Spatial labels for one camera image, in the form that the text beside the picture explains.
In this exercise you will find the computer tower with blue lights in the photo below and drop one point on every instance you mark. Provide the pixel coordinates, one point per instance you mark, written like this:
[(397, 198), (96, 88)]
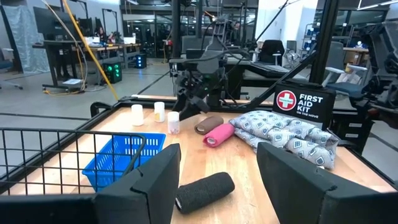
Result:
[(140, 61)]

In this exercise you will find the wooden work desk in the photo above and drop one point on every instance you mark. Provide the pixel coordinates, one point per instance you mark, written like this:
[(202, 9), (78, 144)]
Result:
[(109, 48)]

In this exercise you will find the pink eraser block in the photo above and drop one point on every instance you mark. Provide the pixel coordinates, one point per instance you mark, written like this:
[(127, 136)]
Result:
[(219, 134)]

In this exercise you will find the grey office chair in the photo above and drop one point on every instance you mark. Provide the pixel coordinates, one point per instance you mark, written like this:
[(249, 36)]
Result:
[(337, 62)]

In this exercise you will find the blue plastic basket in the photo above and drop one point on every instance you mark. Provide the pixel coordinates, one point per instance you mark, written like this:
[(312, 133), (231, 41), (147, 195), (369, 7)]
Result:
[(107, 182)]

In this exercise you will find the large black monitor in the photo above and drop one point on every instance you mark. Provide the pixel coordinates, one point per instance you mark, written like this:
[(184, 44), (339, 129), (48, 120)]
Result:
[(53, 23)]

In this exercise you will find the white pill bottle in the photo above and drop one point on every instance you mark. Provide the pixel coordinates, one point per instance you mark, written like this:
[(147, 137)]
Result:
[(159, 111), (173, 122), (137, 114)]

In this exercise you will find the black rectangular block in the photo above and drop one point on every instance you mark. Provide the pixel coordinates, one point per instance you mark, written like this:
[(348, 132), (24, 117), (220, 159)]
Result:
[(203, 192)]

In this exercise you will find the computer tower with green lights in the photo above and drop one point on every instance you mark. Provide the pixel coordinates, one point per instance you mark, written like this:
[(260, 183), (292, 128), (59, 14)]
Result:
[(112, 72)]

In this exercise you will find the black office chair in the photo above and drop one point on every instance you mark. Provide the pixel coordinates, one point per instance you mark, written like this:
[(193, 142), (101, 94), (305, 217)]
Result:
[(271, 51)]

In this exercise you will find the black standing desk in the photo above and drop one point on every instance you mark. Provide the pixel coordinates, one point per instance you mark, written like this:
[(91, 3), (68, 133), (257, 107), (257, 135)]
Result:
[(59, 59)]

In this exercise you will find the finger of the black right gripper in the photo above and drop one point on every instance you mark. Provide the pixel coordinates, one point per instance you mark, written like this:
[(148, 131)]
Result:
[(183, 107), (200, 104)]

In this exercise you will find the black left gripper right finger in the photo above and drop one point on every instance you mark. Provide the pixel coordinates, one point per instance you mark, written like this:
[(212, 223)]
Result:
[(295, 193)]

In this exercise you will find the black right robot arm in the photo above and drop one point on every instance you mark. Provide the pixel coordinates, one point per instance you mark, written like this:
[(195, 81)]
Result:
[(217, 34)]

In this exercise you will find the grey patterned fabric pouch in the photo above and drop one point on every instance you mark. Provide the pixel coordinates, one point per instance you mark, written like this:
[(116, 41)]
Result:
[(286, 133)]

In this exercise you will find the grey plastic curtain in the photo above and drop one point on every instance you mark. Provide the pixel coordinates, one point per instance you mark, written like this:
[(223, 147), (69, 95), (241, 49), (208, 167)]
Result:
[(25, 37)]

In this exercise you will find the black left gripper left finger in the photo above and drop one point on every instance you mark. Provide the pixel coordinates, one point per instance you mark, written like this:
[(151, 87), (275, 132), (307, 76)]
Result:
[(155, 186)]

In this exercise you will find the brown bandage roll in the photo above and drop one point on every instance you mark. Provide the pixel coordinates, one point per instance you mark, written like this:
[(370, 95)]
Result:
[(208, 124)]

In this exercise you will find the black first aid kit bag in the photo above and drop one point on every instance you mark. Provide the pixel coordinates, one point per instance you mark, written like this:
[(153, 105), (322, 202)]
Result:
[(303, 102)]

